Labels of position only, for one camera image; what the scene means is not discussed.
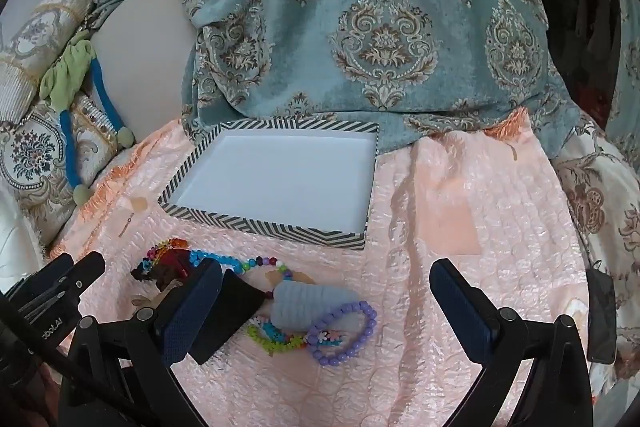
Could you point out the light blue scrunchie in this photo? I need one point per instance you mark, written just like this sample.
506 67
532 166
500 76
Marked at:
310 304

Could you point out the ornate floral square cushion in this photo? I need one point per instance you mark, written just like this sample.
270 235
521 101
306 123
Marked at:
35 157

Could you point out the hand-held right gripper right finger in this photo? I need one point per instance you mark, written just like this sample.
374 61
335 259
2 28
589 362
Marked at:
462 307

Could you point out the ornate bolster cushion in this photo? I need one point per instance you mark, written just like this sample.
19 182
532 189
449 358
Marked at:
45 37

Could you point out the beige upholstered backrest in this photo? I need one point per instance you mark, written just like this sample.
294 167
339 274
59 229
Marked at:
145 57

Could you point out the dark floral cloth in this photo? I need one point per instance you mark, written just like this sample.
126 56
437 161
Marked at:
575 7

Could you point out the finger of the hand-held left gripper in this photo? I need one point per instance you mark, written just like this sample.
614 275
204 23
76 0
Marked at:
87 272
55 269

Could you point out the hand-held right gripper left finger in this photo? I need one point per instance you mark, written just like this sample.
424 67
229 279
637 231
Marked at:
192 312

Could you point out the green and blue cloth toy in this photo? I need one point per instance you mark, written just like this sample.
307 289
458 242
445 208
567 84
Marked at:
65 77

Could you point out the red hair bow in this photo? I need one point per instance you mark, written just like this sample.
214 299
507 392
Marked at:
172 264

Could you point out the white satin cushion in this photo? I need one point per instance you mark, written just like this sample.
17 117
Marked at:
20 237

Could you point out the striped cardboard box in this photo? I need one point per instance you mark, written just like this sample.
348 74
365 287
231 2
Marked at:
280 177

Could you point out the cream floral bedspread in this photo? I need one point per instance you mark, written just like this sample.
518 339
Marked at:
600 207

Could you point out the peach quilted mat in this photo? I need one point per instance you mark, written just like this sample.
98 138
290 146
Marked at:
450 287

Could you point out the black hair bow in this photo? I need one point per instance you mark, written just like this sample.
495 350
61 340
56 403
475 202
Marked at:
240 302

